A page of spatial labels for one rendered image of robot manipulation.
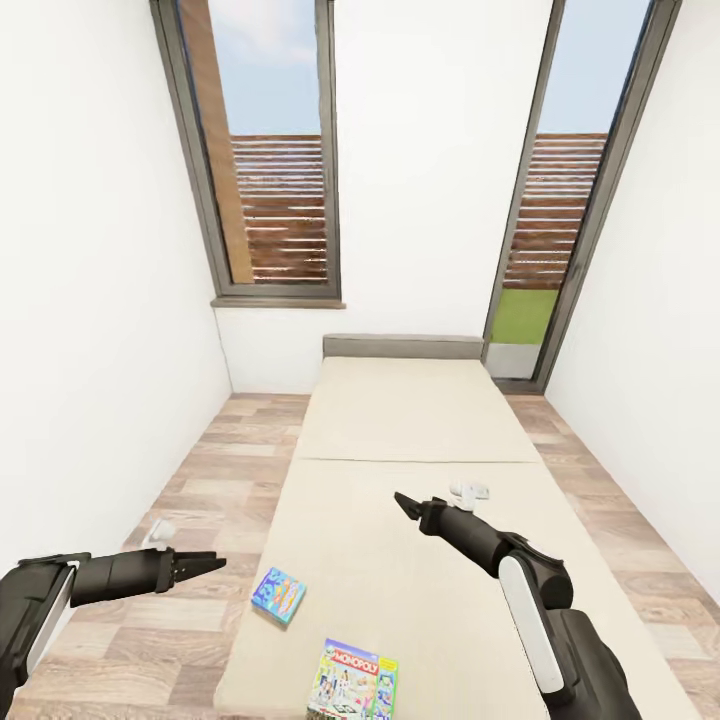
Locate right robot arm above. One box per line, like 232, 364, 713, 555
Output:
394, 481, 642, 720

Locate board game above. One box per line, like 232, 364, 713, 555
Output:
308, 638, 398, 720
251, 567, 307, 625

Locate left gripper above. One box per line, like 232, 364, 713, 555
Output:
104, 547, 227, 601

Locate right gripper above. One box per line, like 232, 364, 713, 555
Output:
394, 491, 487, 558

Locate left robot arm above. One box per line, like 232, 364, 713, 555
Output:
0, 518, 227, 720

